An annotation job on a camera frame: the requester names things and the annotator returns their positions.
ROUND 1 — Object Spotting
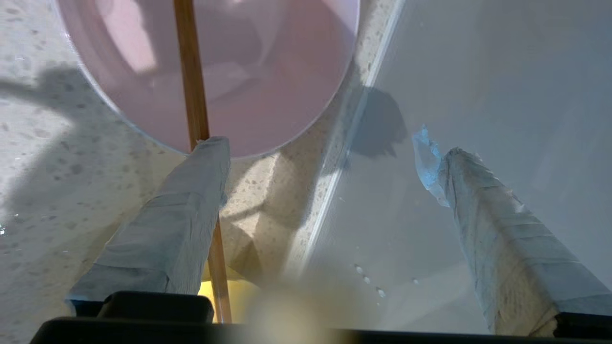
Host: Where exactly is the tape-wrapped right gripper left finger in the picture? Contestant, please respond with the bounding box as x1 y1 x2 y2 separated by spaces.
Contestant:
65 136 231 323

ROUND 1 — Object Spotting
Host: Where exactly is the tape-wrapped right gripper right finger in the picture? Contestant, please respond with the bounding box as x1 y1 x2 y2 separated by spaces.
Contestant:
412 125 612 336

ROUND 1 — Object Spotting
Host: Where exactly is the yellow plastic bowl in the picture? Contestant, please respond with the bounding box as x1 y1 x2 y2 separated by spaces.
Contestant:
198 279 261 324

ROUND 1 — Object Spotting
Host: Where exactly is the pink plastic bowl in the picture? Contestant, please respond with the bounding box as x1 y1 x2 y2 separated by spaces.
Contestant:
55 0 360 159

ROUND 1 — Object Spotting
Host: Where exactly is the brown wooden chopstick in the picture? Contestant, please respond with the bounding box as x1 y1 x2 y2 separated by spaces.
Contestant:
173 0 233 324

